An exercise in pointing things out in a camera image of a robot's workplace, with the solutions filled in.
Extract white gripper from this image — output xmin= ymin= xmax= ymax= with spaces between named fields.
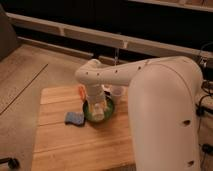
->
xmin=86 ymin=84 xmax=107 ymax=114

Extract white plastic cup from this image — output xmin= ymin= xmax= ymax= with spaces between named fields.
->
xmin=110 ymin=86 xmax=124 ymax=104

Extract orange small object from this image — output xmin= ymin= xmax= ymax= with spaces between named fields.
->
xmin=78 ymin=86 xmax=86 ymax=101

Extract white shelf rail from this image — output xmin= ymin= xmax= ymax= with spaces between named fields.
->
xmin=6 ymin=12 xmax=213 ymax=59

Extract black chair caster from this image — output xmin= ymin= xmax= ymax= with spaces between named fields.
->
xmin=0 ymin=158 xmax=20 ymax=169

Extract wooden board table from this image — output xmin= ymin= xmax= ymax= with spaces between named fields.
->
xmin=32 ymin=85 xmax=134 ymax=171

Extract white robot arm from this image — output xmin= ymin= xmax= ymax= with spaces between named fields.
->
xmin=75 ymin=56 xmax=203 ymax=171

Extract green ceramic bowl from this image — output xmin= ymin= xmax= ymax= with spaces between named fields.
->
xmin=82 ymin=96 xmax=115 ymax=123

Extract blue sponge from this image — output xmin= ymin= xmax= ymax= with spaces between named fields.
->
xmin=64 ymin=112 xmax=85 ymax=126

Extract black cable loops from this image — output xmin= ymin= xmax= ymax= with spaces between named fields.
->
xmin=195 ymin=79 xmax=213 ymax=158

